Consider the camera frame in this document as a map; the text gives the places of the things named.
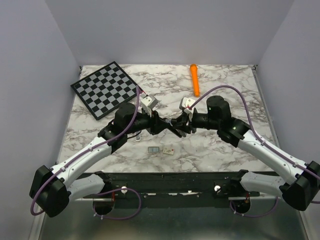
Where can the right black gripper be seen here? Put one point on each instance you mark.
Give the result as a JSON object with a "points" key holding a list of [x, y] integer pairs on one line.
{"points": [[183, 125]]}

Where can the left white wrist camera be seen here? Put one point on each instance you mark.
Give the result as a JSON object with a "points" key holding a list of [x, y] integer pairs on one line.
{"points": [[148, 102]]}

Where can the black grey chessboard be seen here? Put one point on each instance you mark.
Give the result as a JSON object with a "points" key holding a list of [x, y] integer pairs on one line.
{"points": [[105, 89]]}

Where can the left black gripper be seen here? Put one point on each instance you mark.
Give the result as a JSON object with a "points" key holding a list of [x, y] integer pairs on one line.
{"points": [[155, 124]]}

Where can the light blue stapler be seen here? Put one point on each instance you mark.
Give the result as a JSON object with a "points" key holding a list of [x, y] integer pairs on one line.
{"points": [[138, 138]]}

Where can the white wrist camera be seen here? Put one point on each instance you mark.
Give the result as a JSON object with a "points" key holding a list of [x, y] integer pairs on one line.
{"points": [[185, 105], [148, 102]]}

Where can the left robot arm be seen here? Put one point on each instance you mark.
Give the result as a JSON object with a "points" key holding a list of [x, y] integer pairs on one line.
{"points": [[54, 188]]}

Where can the white staples box sleeve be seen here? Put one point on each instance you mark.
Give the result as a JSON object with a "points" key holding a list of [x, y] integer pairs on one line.
{"points": [[168, 151]]}

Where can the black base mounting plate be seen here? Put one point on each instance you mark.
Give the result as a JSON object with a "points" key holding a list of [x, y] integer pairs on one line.
{"points": [[159, 190]]}

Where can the black stapler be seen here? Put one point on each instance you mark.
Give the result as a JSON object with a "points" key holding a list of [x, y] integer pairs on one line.
{"points": [[171, 128]]}

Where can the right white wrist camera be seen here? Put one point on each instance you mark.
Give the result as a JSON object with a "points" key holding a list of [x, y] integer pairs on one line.
{"points": [[185, 105]]}

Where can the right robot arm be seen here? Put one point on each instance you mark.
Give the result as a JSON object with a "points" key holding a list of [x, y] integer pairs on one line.
{"points": [[296, 182]]}

